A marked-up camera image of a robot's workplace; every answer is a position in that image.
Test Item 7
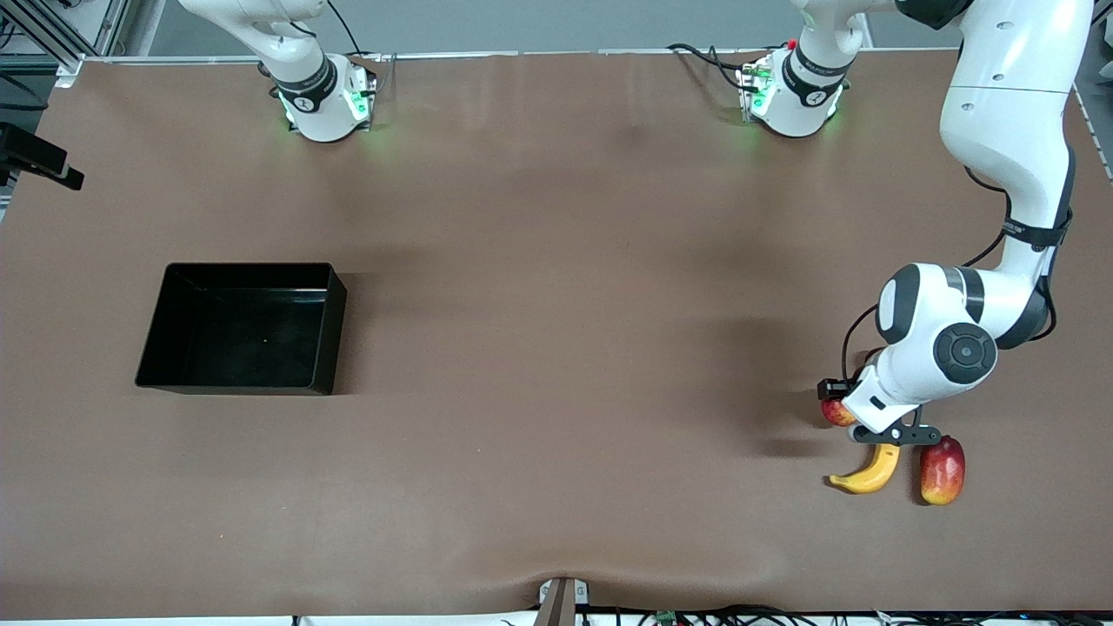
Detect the aluminium frame structure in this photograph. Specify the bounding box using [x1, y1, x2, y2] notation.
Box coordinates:
[0, 0, 131, 83]

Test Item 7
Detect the black plastic box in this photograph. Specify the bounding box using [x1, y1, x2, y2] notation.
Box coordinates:
[135, 263, 348, 396]

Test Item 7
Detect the black right base cable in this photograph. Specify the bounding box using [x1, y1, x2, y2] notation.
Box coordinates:
[326, 0, 388, 97]

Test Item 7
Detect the red yellow mango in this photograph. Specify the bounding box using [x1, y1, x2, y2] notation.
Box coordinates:
[920, 435, 967, 506]

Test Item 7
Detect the silver table edge rail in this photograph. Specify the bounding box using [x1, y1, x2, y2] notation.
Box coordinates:
[54, 45, 957, 88]

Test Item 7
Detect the black base cable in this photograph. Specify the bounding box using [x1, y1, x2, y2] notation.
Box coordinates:
[666, 42, 766, 92]
[326, 0, 388, 97]

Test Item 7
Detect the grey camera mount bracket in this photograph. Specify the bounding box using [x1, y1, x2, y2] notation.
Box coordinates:
[537, 576, 590, 626]

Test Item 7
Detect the yellow banana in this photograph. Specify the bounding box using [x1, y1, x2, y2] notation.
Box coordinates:
[828, 443, 903, 496]

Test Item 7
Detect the brown table cover mat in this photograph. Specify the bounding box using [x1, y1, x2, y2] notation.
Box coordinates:
[0, 48, 1113, 620]

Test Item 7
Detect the black left base cable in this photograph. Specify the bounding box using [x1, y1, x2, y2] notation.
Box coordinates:
[666, 42, 766, 92]

